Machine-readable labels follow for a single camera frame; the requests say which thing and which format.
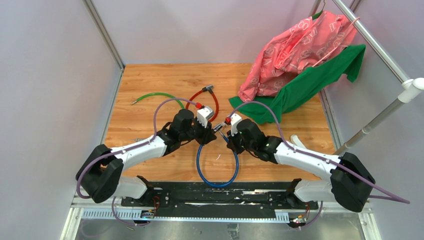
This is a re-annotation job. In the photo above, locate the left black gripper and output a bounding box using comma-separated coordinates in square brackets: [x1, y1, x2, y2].
[180, 117, 218, 147]

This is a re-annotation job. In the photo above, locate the blue cable lock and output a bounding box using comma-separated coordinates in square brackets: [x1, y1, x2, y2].
[196, 123, 240, 188]

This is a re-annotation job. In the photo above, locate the red cable lock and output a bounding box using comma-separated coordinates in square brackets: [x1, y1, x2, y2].
[189, 84, 220, 122]

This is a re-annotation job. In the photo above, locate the green cable lock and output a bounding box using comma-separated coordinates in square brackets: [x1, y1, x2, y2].
[129, 92, 184, 112]

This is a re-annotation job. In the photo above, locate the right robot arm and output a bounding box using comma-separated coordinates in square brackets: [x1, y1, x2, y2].
[225, 115, 376, 213]

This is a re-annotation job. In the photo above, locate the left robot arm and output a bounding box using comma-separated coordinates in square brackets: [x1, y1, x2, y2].
[75, 106, 216, 207]

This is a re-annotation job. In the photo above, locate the green t-shirt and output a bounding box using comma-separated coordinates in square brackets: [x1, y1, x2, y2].
[228, 44, 366, 125]

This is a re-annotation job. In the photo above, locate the pink patterned garment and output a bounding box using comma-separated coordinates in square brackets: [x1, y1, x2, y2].
[238, 10, 359, 103]

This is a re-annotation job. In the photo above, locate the pink clothes hanger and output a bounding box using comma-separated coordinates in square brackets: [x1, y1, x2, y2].
[312, 17, 360, 67]

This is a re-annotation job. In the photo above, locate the metal clothes rack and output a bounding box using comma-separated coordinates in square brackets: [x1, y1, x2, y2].
[320, 0, 424, 163]

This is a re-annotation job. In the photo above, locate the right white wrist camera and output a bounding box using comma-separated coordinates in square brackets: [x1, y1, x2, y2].
[224, 113, 243, 136]

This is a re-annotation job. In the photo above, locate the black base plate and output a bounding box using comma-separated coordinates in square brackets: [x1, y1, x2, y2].
[118, 181, 320, 222]

